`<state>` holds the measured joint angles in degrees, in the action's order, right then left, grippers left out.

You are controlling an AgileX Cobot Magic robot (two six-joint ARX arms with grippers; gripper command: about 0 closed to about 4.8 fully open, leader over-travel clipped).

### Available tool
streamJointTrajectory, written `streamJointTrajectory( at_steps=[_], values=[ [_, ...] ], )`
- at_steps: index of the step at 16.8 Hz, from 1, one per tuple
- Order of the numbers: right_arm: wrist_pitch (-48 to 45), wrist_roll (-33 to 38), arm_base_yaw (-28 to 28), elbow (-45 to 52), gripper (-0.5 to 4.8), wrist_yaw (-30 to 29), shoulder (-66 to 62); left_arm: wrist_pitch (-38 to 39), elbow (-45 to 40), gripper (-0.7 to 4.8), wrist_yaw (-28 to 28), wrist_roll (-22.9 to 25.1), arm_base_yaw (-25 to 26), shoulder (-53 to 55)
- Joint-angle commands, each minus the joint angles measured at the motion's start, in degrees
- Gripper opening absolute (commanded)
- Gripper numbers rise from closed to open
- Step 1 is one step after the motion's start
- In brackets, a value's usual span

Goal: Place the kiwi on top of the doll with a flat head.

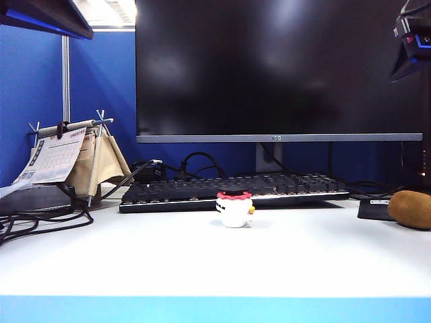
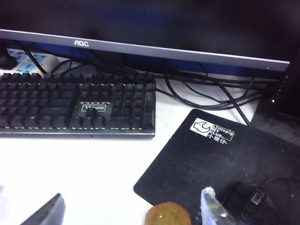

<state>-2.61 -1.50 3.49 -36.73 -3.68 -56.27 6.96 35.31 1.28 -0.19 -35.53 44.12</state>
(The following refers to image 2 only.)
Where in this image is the black power plug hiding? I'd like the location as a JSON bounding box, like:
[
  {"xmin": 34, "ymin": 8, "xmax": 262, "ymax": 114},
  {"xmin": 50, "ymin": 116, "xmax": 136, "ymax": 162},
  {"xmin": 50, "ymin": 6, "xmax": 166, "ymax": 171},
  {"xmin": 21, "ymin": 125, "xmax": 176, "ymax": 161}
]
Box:
[{"xmin": 0, "ymin": 39, "xmax": 18, "ymax": 70}]

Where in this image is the black plug cable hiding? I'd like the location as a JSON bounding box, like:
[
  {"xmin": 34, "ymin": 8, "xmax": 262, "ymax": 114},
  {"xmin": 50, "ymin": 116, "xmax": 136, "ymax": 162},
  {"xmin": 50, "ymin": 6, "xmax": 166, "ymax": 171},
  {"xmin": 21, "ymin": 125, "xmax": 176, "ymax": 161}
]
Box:
[{"xmin": 13, "ymin": 39, "xmax": 48, "ymax": 74}]

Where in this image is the black mouse cable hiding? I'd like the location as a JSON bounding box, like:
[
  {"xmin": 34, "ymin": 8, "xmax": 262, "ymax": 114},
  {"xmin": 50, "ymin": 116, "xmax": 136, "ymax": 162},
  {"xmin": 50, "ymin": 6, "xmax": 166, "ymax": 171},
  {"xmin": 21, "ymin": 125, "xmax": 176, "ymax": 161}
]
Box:
[{"xmin": 257, "ymin": 176, "xmax": 300, "ymax": 193}]

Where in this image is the brown kiwi fruit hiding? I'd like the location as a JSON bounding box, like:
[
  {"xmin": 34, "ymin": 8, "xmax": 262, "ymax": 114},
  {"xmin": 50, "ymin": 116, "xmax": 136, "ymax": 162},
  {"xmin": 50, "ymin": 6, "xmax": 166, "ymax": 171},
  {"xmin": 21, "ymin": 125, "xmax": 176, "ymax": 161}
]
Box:
[{"xmin": 144, "ymin": 202, "xmax": 192, "ymax": 225}]

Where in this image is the black mechanical keyboard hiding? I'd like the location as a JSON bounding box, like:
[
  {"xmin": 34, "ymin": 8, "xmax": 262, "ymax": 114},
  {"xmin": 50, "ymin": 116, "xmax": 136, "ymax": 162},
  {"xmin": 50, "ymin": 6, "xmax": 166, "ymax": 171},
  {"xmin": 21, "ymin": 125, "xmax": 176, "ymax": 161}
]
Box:
[{"xmin": 0, "ymin": 71, "xmax": 157, "ymax": 139}]

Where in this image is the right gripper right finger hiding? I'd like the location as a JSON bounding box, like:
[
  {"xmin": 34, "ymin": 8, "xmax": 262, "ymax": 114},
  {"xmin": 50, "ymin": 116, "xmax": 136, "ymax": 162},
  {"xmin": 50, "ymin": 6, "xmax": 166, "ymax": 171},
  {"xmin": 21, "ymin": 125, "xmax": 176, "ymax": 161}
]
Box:
[{"xmin": 200, "ymin": 186, "xmax": 236, "ymax": 225}]

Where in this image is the black mouse pad white logo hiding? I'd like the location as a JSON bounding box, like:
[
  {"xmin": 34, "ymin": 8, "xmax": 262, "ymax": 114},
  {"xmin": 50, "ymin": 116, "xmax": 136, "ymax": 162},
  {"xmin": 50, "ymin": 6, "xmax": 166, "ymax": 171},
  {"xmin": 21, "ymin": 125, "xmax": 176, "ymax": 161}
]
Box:
[{"xmin": 133, "ymin": 108, "xmax": 300, "ymax": 225}]

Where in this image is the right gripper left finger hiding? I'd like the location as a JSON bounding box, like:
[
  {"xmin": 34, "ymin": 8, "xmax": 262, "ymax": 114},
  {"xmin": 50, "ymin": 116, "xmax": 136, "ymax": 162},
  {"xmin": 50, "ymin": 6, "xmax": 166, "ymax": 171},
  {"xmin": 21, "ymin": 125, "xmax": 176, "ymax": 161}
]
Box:
[{"xmin": 20, "ymin": 193, "xmax": 67, "ymax": 225}]

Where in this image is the black computer case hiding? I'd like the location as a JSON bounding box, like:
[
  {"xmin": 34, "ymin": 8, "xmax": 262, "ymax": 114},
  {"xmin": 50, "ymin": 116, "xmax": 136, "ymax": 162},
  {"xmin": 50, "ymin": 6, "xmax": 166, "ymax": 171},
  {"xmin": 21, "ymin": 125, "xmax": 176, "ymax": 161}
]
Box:
[{"xmin": 249, "ymin": 44, "xmax": 300, "ymax": 147}]

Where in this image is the white power strip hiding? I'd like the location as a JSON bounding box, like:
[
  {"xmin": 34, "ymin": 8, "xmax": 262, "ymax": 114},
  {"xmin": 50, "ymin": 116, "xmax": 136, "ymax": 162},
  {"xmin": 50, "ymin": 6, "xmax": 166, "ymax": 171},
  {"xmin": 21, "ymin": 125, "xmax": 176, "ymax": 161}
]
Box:
[{"xmin": 0, "ymin": 47, "xmax": 60, "ymax": 77}]

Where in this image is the black AOC computer monitor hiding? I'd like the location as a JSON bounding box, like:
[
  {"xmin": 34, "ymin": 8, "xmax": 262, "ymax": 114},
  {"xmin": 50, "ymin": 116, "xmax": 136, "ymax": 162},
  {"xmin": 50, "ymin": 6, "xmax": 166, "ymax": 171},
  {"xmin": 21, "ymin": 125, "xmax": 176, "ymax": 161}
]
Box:
[{"xmin": 0, "ymin": 0, "xmax": 291, "ymax": 74}]

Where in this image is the black computer mouse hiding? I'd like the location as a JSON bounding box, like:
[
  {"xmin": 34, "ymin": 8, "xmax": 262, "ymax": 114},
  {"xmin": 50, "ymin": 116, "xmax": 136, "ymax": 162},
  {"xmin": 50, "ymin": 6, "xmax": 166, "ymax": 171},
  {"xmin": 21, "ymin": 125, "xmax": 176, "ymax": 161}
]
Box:
[{"xmin": 220, "ymin": 180, "xmax": 267, "ymax": 223}]

